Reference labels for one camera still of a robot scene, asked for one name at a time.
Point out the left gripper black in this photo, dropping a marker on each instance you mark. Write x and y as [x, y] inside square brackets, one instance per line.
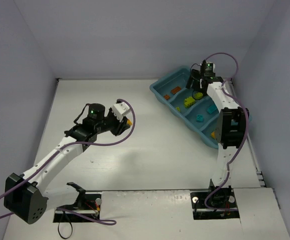
[117, 126]

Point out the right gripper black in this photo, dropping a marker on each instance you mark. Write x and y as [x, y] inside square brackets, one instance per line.
[196, 81]

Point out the green curved lego piece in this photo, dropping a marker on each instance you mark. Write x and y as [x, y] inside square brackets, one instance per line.
[198, 95]

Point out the small green square lego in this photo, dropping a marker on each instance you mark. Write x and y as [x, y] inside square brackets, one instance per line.
[188, 102]

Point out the green yellow blue lego stack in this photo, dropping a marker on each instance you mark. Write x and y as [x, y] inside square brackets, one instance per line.
[129, 122]

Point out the blue square lego brick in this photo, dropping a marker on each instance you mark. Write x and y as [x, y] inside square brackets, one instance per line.
[199, 118]

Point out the orange lego plate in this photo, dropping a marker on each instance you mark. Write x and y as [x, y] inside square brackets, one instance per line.
[213, 135]

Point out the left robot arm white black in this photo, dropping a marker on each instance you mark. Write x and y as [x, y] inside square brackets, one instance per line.
[27, 195]

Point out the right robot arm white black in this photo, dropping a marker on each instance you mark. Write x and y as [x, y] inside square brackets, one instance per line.
[231, 126]

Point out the teal divided plastic tray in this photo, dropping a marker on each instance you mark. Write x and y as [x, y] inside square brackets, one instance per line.
[179, 77]

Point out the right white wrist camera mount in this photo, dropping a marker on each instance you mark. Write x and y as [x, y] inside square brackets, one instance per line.
[208, 66]

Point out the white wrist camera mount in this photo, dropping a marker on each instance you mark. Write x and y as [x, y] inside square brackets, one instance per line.
[208, 66]
[120, 109]

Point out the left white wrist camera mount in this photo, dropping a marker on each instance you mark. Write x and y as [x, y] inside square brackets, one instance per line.
[120, 109]

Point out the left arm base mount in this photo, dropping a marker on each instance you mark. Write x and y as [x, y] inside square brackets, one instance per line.
[87, 203]

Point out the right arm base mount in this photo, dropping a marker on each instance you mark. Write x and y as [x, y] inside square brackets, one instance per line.
[222, 204]

